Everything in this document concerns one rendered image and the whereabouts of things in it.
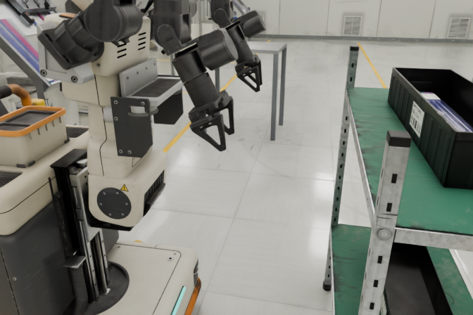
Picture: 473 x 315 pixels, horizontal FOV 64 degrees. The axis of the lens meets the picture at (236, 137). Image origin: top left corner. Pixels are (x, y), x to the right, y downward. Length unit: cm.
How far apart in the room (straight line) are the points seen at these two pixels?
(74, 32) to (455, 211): 78
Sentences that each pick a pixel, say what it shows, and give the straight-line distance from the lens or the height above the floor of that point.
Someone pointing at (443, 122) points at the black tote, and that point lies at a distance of 83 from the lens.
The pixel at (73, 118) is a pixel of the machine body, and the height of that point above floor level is 28.
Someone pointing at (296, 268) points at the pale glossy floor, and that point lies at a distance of 201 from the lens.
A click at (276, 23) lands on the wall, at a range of 1019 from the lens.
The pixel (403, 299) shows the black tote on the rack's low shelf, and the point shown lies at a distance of 144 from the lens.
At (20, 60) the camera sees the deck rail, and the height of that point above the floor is 87.
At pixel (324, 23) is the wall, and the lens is 1013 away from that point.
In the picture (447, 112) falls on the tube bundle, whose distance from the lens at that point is 113.
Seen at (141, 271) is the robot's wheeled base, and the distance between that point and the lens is 159.
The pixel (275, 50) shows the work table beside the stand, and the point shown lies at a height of 79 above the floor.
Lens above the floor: 130
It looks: 22 degrees down
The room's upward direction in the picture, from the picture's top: straight up
